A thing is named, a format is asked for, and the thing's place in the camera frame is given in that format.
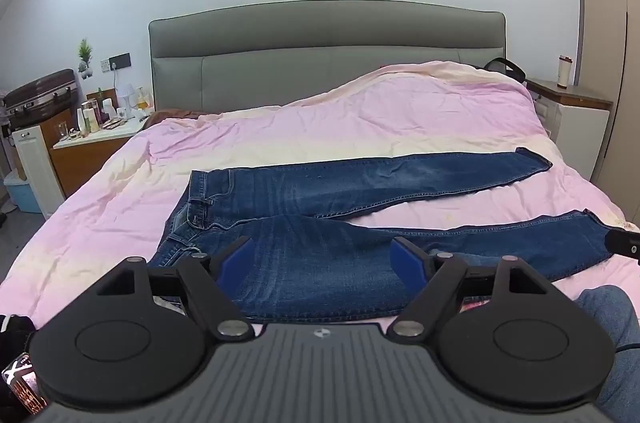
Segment person's leg in jeans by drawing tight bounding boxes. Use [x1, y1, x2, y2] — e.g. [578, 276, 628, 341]
[574, 285, 640, 423]

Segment small green potted plant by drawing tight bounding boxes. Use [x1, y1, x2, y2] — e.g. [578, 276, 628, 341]
[76, 38, 95, 78]

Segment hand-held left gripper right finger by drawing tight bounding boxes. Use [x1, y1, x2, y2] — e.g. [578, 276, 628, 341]
[389, 236, 552, 341]

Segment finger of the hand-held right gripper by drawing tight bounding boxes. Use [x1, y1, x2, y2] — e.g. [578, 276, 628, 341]
[604, 227, 640, 260]

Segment wooden nightstand with white top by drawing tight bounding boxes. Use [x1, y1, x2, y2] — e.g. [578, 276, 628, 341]
[51, 118, 151, 200]

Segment dark brown suitcase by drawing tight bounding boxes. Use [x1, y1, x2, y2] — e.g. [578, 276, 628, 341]
[0, 69, 79, 130]

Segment blue denim pants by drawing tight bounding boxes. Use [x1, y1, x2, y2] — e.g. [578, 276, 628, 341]
[149, 147, 615, 324]

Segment light blue plastic bin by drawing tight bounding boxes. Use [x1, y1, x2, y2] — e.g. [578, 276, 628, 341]
[3, 170, 44, 214]

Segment grey upholstered headboard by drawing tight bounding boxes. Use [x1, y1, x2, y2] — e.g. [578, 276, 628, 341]
[148, 0, 507, 118]

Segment pink and cream blanket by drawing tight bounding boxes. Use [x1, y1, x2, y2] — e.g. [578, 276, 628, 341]
[0, 60, 640, 344]

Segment black wall socket panel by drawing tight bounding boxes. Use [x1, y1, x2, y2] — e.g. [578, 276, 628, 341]
[100, 53, 132, 73]

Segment white wardrobe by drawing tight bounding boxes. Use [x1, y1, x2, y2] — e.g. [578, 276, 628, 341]
[569, 0, 640, 225]

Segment brown pillow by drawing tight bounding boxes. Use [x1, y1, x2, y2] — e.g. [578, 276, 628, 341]
[148, 108, 202, 128]

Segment black bag strap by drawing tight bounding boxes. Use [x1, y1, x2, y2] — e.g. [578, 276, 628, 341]
[479, 57, 529, 84]

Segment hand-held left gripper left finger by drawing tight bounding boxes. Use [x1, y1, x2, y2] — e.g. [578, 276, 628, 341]
[94, 236, 254, 342]

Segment white nightstand with grey top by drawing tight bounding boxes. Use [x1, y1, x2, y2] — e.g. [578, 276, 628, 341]
[525, 76, 614, 184]

